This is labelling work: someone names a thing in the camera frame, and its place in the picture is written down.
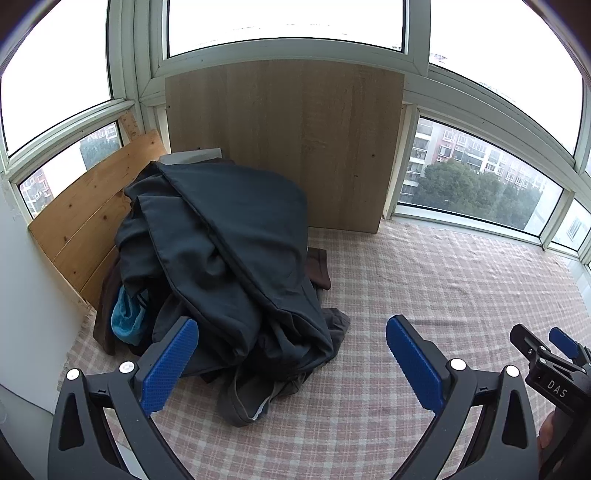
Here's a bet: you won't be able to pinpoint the light wooden board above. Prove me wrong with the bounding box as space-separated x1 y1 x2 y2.
165 60 406 236

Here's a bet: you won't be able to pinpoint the blue striped jacket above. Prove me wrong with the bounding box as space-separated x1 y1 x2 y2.
111 285 149 346

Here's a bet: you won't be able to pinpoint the light grey folded cloth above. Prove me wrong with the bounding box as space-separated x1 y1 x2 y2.
159 148 223 166

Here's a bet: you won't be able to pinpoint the grey trousers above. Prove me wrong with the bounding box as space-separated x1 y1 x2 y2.
198 307 352 428

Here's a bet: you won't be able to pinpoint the pile of dark clothes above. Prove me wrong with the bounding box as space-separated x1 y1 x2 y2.
114 159 340 370

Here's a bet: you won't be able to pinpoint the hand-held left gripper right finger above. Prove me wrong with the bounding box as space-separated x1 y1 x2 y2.
386 315 541 480

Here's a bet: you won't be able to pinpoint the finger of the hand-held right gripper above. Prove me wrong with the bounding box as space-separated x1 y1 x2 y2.
510 324 561 365
549 327 591 370

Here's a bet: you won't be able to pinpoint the pine wood panel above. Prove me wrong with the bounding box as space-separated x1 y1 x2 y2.
28 130 168 309

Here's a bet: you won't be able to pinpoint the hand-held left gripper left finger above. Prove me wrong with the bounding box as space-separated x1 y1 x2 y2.
47 317 199 480

